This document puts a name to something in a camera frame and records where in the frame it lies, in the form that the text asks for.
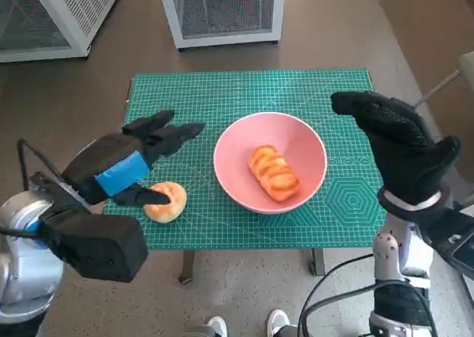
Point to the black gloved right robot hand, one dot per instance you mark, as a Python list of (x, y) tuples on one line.
[(407, 155)]

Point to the narrow white mesh cabinet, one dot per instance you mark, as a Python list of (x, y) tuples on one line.
[(222, 7)]

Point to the white right foot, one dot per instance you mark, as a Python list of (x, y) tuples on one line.
[(278, 320)]

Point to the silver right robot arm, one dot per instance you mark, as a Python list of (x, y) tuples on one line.
[(387, 255)]

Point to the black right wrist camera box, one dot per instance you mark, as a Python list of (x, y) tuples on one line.
[(455, 237)]

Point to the long striped toy bread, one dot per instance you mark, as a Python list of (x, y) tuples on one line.
[(274, 172)]

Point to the grey metal rod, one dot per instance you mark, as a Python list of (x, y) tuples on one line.
[(437, 89)]

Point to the white left foot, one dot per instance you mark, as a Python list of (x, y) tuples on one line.
[(217, 326)]

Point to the green cutting mat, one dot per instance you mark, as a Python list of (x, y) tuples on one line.
[(240, 89)]

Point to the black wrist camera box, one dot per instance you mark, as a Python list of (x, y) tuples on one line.
[(100, 248), (455, 237)]

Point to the dark metal table leg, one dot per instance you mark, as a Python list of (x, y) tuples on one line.
[(317, 262), (187, 268)]

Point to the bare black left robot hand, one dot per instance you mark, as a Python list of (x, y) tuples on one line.
[(107, 159)]

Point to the pink bowl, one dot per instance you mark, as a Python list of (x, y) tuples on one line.
[(237, 155)]

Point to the white foot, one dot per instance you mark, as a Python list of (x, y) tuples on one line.
[(278, 320), (217, 326)]

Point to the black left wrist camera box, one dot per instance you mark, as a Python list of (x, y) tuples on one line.
[(100, 248)]

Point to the round toy bread bun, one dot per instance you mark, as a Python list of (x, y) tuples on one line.
[(170, 211)]

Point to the wide white mesh cabinet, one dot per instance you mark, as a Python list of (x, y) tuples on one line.
[(74, 15)]

